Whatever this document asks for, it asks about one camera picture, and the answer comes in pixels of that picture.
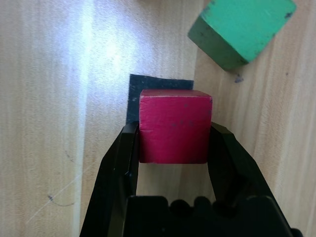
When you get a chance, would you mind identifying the black square patch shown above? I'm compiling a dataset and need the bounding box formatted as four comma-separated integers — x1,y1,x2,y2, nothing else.
125,74,195,125

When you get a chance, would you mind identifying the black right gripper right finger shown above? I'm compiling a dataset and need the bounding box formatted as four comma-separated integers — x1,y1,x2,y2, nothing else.
207,122,272,205

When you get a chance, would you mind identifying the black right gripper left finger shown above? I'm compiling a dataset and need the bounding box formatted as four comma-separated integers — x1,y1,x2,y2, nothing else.
79,122,141,237

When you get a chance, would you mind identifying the red wooden block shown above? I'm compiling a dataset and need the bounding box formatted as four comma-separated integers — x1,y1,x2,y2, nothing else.
139,89,213,165

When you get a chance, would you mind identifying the green wooden block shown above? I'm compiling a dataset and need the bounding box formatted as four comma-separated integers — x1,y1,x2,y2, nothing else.
187,0,297,72

